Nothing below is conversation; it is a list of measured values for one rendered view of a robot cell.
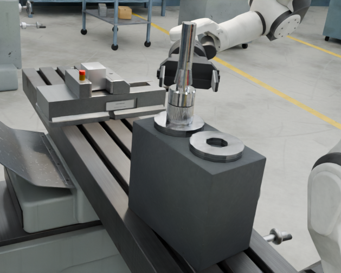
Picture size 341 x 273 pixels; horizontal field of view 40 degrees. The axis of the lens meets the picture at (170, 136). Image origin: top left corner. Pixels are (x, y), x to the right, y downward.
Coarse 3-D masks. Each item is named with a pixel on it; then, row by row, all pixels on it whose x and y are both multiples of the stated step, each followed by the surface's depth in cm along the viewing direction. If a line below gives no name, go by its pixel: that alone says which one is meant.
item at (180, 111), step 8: (168, 96) 80; (168, 104) 81; (176, 104) 79; (184, 104) 79; (192, 104) 80; (168, 112) 81; (176, 112) 80; (184, 112) 80; (192, 112) 81; (168, 120) 81; (176, 120) 80; (184, 120) 80
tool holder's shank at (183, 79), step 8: (184, 24) 75; (192, 24) 75; (184, 32) 75; (192, 32) 75; (184, 40) 75; (192, 40) 76; (184, 48) 76; (192, 48) 76; (184, 56) 77; (192, 56) 77; (184, 64) 77; (176, 72) 79; (184, 72) 78; (176, 80) 79; (184, 80) 78; (184, 88) 79
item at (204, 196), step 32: (160, 128) 80; (192, 128) 80; (160, 160) 79; (192, 160) 72; (224, 160) 72; (256, 160) 74; (128, 192) 91; (160, 192) 81; (192, 192) 74; (224, 192) 72; (256, 192) 78; (160, 224) 83; (192, 224) 75; (224, 224) 76; (192, 256) 77; (224, 256) 80
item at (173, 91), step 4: (172, 84) 81; (172, 88) 79; (176, 88) 80; (192, 88) 80; (172, 92) 79; (176, 92) 78; (180, 92) 78; (184, 92) 78; (188, 92) 78; (192, 92) 79; (176, 96) 79; (180, 96) 78; (184, 96) 78; (188, 96) 79; (192, 96) 79
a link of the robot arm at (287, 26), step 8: (248, 0) 121; (280, 0) 114; (288, 0) 113; (296, 0) 113; (304, 0) 114; (288, 8) 115; (296, 8) 113; (304, 8) 114; (288, 16) 114; (296, 16) 115; (280, 24) 115; (288, 24) 116; (296, 24) 118; (280, 32) 117; (288, 32) 119
